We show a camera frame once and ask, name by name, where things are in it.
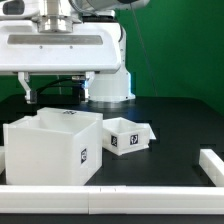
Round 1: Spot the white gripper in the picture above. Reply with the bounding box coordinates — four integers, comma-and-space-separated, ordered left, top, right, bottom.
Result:
0, 20, 121, 104

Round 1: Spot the white drawer cabinet frame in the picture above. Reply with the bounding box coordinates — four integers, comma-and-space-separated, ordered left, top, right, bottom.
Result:
3, 108, 103, 186

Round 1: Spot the white small drawer box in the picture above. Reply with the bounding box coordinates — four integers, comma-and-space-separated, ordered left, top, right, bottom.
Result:
102, 117, 151, 156

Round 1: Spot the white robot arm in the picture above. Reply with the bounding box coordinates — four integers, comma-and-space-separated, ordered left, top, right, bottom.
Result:
0, 0, 150, 104

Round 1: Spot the white flat panel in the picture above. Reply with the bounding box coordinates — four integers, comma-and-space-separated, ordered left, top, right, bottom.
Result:
138, 123, 156, 140

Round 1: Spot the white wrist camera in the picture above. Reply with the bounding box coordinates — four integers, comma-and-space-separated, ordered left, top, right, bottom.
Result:
0, 0, 39, 20

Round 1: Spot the white left fence rail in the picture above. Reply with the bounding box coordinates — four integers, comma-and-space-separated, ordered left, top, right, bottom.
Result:
0, 146, 5, 175

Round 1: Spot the white fence rail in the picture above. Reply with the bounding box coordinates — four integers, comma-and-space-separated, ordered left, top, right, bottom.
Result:
199, 149, 224, 187
0, 185, 224, 215
0, 146, 5, 175

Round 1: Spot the grey hanging cable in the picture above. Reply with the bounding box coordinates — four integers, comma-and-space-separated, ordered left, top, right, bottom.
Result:
129, 0, 160, 98

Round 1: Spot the white front fence rail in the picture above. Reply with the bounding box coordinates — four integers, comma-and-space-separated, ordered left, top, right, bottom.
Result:
0, 185, 224, 215

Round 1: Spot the white right fence rail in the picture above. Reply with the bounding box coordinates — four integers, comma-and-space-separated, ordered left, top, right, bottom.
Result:
199, 149, 224, 187

